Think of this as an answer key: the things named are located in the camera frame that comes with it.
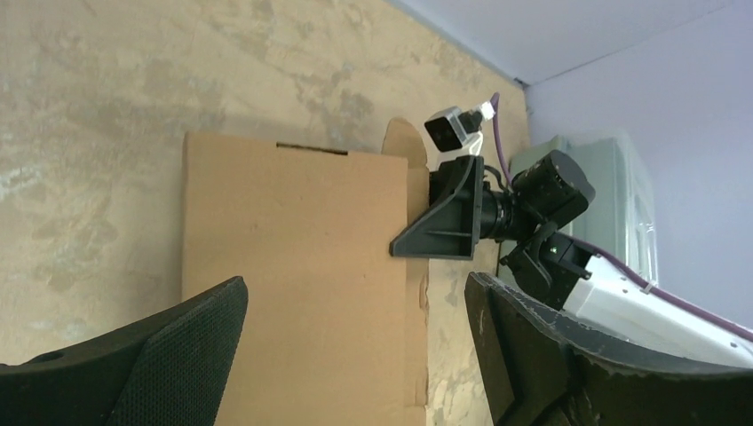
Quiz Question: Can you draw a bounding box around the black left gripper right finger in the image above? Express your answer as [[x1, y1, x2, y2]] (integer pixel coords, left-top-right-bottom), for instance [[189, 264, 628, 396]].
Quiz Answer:
[[464, 272, 752, 425]]

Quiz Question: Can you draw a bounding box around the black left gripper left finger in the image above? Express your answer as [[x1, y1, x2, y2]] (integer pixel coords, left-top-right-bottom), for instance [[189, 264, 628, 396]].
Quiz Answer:
[[1, 276, 249, 425]]

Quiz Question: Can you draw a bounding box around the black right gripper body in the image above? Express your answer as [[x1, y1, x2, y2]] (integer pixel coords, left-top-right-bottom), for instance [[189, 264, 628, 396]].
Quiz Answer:
[[429, 162, 533, 241]]

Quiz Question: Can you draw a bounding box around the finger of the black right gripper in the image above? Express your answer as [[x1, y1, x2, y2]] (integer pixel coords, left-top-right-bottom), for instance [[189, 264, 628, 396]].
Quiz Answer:
[[389, 155, 484, 261]]

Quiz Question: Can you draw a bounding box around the brown cardboard box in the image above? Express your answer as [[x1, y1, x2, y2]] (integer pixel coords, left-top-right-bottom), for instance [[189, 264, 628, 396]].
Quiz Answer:
[[182, 117, 428, 425]]

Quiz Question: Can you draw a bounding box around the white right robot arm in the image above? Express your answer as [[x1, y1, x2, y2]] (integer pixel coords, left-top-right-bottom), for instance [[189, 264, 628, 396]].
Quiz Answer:
[[390, 150, 752, 367]]

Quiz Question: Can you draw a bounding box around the clear plastic storage bin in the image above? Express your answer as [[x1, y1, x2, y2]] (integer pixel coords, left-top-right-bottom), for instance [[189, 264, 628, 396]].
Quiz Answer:
[[511, 130, 659, 285]]

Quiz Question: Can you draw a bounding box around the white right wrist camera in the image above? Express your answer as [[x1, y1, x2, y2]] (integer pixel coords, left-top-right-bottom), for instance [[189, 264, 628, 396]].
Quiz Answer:
[[424, 101, 496, 169]]

